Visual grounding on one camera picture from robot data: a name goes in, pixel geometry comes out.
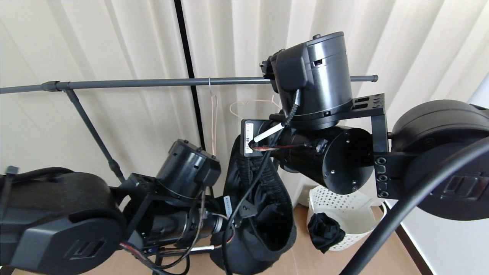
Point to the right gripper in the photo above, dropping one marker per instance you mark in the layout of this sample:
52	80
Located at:
336	160

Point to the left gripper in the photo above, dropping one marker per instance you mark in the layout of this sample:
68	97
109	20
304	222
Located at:
172	229

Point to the black shorts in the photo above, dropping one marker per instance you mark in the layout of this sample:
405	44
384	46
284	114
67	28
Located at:
267	229

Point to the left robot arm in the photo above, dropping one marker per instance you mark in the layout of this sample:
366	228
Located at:
57	217

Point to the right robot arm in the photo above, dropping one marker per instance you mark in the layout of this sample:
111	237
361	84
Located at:
439	152

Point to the white laundry basket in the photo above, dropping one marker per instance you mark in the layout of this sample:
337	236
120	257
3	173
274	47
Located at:
351	214

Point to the pink clothes hanger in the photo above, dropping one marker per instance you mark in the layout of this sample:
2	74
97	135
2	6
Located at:
244	102
214	122

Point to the black clothes rack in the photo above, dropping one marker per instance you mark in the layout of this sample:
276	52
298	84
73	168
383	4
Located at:
153	82

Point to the black garment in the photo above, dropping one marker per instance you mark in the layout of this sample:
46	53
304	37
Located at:
324	231

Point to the white curtain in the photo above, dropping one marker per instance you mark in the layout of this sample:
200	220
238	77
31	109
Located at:
95	46
237	46

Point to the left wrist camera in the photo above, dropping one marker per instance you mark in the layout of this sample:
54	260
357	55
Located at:
228	206

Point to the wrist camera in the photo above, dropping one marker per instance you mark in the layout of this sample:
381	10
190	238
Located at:
254	131
228	206

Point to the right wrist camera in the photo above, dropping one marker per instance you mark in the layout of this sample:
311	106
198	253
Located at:
254	131

